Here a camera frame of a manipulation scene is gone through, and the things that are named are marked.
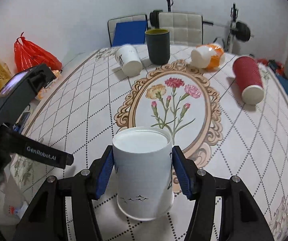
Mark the white paper cup with birds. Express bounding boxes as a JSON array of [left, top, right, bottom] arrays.
[[112, 127, 174, 221]]

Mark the white paper cup lying left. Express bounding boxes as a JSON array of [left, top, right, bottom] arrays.
[[115, 45, 143, 77]]

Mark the red ribbed paper cup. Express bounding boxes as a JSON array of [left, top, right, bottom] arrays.
[[232, 56, 265, 105]]

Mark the orange and white paper cup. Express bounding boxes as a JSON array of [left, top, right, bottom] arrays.
[[191, 43, 225, 69]]

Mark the dark green cup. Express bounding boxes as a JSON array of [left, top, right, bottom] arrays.
[[145, 28, 171, 65]]

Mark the red plastic bag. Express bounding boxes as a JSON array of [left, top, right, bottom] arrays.
[[13, 32, 62, 72]]

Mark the floral diamond-pattern tablecloth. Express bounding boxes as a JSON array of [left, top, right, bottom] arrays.
[[10, 45, 288, 240]]

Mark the chair with blue cushion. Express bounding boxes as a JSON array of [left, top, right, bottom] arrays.
[[107, 14, 148, 47]]

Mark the white barbell rack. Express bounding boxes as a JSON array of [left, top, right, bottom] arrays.
[[166, 0, 238, 53]]

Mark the barbell with black plates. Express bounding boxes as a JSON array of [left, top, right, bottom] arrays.
[[149, 10, 254, 42]]

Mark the white quilted chair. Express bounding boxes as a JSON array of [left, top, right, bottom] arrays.
[[158, 12, 203, 46]]

